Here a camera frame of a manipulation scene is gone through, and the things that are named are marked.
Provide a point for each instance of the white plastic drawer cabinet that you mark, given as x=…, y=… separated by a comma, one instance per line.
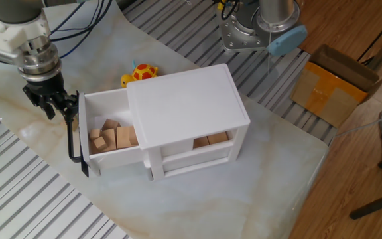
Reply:
x=187, y=103

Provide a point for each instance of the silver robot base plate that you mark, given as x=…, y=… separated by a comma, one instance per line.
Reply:
x=237, y=36

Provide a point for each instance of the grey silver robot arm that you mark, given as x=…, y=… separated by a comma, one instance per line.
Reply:
x=40, y=59

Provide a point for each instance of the taped open cardboard box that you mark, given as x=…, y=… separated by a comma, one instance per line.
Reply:
x=323, y=96

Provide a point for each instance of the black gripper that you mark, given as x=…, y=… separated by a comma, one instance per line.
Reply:
x=45, y=85

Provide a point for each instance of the marble pattern table mat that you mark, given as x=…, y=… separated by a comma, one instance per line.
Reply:
x=177, y=206

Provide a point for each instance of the small yellow connector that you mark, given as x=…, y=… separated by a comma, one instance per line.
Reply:
x=221, y=4

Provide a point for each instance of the yellow toy turtle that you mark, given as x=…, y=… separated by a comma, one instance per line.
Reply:
x=143, y=72

